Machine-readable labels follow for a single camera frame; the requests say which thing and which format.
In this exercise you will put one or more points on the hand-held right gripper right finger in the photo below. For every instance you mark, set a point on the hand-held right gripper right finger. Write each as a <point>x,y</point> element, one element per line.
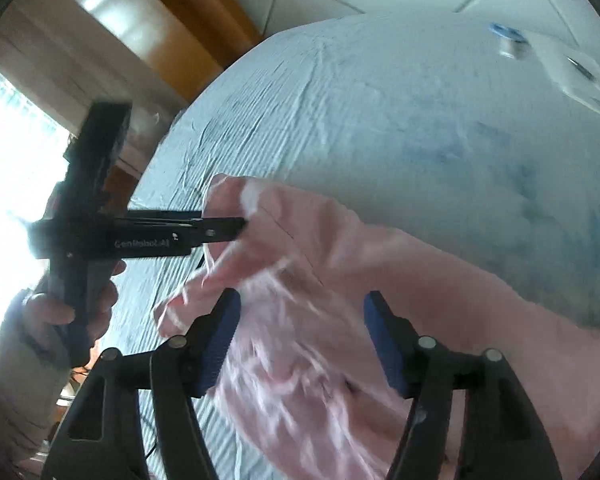
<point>385,345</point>

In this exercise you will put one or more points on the pink garment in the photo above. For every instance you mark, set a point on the pink garment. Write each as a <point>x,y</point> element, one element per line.
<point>360,320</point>

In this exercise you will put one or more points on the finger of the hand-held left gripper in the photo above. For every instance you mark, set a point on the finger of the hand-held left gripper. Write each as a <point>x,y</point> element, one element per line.
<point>215,230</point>

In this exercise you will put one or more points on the person's left forearm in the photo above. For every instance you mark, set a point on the person's left forearm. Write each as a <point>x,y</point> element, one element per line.
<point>17,375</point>

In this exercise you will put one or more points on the person's left hand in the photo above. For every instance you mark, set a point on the person's left hand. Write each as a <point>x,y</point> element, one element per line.
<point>87,305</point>

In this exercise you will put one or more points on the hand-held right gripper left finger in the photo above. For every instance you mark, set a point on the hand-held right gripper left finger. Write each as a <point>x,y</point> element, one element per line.
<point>222,336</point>

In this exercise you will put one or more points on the light blue bed sheet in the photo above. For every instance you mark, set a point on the light blue bed sheet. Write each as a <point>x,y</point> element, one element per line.
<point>380,125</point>

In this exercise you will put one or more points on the wooden cabinet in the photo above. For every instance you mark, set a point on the wooden cabinet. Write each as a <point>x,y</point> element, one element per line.
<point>145,25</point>

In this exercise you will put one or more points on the blue and white small object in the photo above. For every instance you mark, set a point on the blue and white small object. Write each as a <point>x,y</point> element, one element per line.
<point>507,40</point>

